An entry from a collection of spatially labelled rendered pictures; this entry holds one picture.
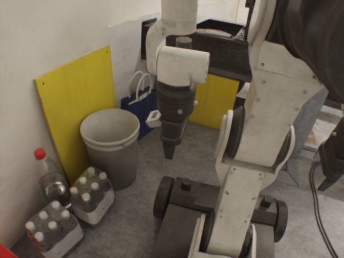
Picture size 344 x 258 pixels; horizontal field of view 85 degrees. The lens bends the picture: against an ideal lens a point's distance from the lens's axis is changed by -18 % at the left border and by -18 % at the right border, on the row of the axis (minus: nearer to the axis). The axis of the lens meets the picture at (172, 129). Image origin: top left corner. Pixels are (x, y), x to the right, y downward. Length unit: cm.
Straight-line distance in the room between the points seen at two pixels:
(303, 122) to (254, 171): 92
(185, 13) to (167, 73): 13
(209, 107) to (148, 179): 68
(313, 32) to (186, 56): 28
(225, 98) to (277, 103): 109
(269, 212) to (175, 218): 39
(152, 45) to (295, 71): 28
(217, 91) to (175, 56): 112
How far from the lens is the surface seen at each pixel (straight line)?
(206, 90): 156
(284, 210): 104
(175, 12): 39
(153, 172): 129
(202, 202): 95
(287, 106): 49
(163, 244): 86
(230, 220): 69
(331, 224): 143
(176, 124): 52
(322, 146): 68
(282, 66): 46
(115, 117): 119
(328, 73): 20
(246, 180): 65
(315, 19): 21
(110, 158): 103
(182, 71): 44
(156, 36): 42
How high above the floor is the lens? 95
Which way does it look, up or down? 36 degrees down
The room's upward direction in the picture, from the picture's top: 5 degrees clockwise
